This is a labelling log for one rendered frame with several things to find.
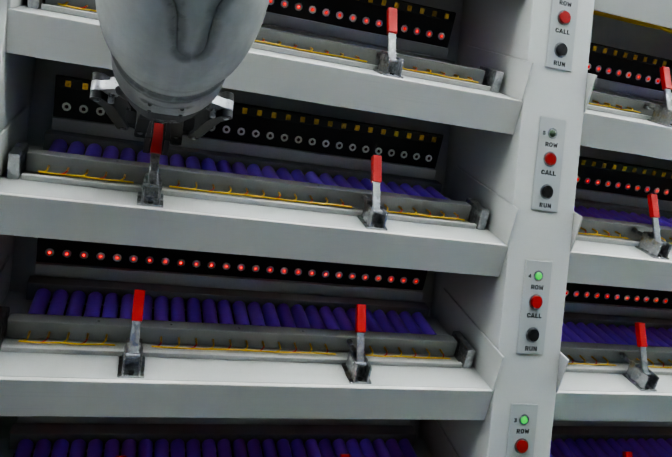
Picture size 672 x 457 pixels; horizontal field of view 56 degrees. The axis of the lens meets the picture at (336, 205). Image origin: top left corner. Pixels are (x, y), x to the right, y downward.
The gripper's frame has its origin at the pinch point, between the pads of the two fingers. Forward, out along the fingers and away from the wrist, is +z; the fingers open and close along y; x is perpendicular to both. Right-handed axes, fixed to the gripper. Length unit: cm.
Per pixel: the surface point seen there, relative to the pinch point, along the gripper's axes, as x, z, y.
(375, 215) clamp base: -6.1, 2.2, 27.2
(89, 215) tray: -9.9, 0.0, -6.0
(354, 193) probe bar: -3.0, 4.9, 25.2
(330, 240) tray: -10.1, 0.1, 20.9
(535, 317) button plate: -18, 1, 50
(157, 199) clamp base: -7.2, 1.2, 0.8
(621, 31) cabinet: 33, 12, 76
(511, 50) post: 17.9, -1.2, 44.7
